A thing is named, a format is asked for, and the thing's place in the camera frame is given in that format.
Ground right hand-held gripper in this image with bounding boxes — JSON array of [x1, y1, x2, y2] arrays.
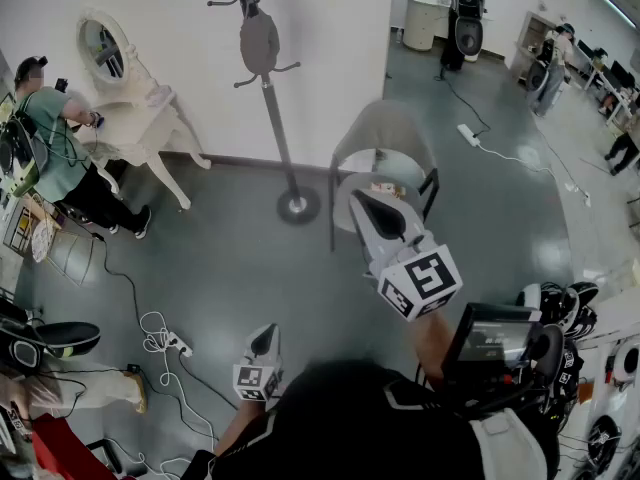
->
[[348, 189, 464, 323]]

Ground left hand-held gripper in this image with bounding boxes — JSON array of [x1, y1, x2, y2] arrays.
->
[[232, 322, 282, 402]]

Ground black metal coat rack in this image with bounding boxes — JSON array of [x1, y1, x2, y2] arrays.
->
[[180, 0, 321, 227]]

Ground grey handbag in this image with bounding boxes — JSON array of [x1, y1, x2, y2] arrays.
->
[[239, 10, 280, 75]]

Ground person's right forearm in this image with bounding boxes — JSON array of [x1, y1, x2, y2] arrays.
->
[[407, 310, 454, 384]]

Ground person's left forearm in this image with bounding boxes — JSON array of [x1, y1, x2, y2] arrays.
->
[[212, 398, 274, 462]]

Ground small packet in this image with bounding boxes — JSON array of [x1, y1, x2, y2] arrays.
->
[[370, 181, 407, 200]]

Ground white power strip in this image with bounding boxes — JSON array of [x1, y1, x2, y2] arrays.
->
[[457, 123, 482, 149], [167, 331, 194, 359]]

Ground grey chair with black legs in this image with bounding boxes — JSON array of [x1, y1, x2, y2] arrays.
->
[[328, 99, 441, 253]]

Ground person's black shirt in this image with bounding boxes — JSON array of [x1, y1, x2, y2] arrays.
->
[[182, 360, 561, 480]]

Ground small black monitor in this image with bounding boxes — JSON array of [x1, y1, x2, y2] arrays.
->
[[442, 301, 545, 387]]

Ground black oval backpack pod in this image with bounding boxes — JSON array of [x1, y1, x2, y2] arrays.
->
[[0, 320, 102, 369]]

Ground white round counter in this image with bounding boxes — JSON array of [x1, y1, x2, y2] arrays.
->
[[402, 0, 454, 52]]

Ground red box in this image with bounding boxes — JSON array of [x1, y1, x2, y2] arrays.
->
[[29, 412, 119, 480]]

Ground beige cabinet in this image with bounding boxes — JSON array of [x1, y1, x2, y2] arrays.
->
[[509, 10, 559, 89]]

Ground white dressing table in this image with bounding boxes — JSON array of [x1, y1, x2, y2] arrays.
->
[[79, 80, 212, 212]]

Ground white patterned cloth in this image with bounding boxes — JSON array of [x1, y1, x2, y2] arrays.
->
[[31, 211, 55, 265]]

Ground white shelf with devices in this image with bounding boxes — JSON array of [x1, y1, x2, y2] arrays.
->
[[574, 292, 640, 480]]

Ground desks with monitors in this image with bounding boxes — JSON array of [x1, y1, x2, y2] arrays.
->
[[574, 37, 640, 127]]

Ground pale purple packet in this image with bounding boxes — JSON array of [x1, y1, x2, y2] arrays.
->
[[144, 85, 175, 109]]

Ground ceiling light strip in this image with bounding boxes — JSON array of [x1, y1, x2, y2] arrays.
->
[[592, 0, 632, 22]]

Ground white oval mirror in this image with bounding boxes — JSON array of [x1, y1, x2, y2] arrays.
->
[[75, 8, 137, 100]]

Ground coiled white cable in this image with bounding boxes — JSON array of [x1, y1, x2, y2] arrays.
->
[[138, 310, 221, 474]]

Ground black cable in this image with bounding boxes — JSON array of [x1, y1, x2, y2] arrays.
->
[[92, 232, 146, 334], [435, 65, 492, 137]]

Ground gold wire basket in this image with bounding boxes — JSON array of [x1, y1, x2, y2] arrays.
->
[[45, 227, 96, 288]]

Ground white shoulder strap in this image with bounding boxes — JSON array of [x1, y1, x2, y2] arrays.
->
[[469, 407, 549, 480]]

